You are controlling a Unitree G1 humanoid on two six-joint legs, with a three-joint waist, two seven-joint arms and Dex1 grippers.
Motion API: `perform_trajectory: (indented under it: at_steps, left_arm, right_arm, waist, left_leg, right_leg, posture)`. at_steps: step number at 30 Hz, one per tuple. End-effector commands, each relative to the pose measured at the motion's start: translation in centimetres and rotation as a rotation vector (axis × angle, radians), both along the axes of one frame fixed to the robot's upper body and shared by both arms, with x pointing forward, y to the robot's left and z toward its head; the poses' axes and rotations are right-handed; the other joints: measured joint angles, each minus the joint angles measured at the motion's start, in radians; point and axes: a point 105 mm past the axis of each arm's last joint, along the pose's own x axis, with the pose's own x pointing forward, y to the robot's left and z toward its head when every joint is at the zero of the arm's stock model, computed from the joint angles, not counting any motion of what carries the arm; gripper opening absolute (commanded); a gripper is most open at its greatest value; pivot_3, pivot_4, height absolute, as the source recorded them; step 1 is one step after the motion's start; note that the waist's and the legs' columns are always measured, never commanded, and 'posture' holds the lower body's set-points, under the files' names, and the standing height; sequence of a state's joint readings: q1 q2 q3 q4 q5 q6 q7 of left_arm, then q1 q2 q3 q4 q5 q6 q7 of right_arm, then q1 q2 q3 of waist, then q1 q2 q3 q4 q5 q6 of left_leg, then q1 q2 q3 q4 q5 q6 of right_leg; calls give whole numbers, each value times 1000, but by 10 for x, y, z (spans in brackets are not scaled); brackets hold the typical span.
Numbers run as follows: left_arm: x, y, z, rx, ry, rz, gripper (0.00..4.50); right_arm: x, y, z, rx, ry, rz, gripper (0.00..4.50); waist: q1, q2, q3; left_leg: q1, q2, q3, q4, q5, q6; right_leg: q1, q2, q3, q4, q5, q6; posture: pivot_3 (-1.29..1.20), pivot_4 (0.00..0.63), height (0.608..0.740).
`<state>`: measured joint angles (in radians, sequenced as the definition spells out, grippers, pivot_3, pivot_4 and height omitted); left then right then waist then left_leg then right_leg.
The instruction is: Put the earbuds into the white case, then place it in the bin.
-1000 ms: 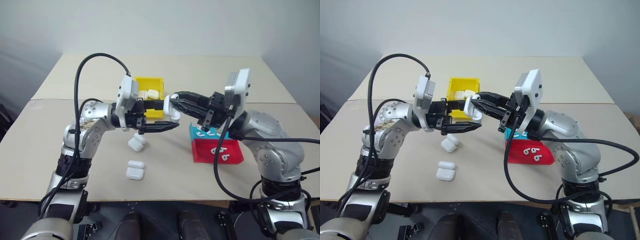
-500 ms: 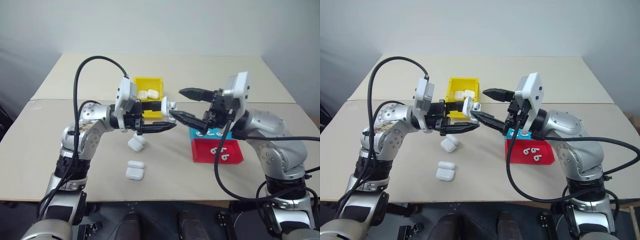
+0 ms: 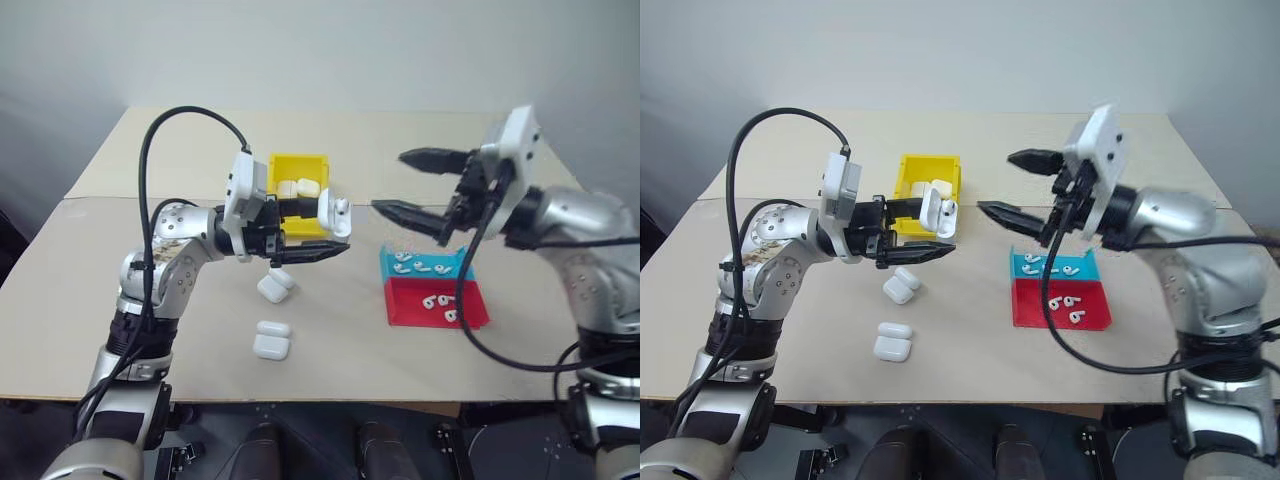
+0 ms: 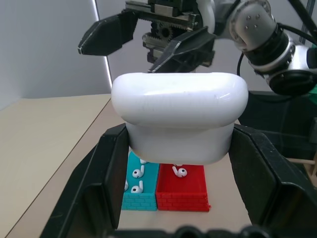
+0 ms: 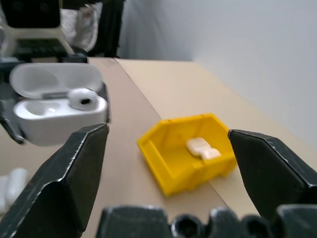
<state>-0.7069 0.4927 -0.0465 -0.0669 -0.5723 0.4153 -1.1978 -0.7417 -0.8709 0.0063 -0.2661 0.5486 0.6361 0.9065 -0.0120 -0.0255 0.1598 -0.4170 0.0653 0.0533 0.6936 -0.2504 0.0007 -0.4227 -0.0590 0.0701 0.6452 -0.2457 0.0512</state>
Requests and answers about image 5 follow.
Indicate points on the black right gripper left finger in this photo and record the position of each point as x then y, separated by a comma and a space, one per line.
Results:
62, 188

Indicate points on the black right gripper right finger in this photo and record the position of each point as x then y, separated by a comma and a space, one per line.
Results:
270, 173

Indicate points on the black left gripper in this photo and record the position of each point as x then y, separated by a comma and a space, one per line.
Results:
42, 50

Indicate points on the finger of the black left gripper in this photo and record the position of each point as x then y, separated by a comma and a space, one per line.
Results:
11, 124
107, 104

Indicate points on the white earbud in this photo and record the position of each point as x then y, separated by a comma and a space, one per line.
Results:
196, 145
80, 99

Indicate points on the white earbud case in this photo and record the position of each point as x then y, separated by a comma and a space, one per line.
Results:
17, 184
211, 153
54, 124

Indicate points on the closed white earbud case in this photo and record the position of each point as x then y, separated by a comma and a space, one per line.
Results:
211, 153

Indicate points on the white earbud in bin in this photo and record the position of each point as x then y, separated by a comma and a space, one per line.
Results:
196, 145

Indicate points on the yellow plastic bin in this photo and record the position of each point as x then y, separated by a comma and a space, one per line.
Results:
173, 158

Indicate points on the white plastic bag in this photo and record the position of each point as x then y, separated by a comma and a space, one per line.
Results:
81, 27

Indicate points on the black cloth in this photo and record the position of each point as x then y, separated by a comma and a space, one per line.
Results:
109, 27

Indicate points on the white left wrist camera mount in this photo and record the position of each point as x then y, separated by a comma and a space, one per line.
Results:
32, 31

